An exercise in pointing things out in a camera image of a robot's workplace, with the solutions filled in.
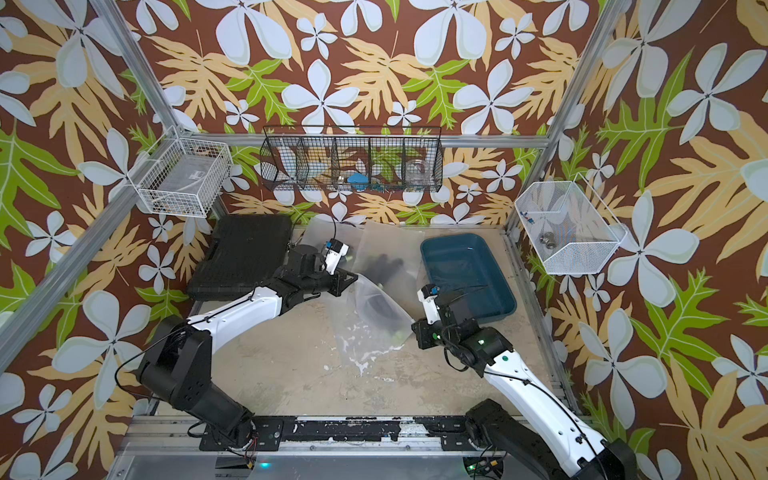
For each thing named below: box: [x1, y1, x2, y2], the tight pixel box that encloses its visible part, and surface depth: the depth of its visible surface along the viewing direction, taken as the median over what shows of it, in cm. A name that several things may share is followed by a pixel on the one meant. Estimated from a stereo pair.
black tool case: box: [187, 214, 292, 301], surface depth 105 cm
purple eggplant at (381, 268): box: [365, 254, 404, 285], surface depth 107 cm
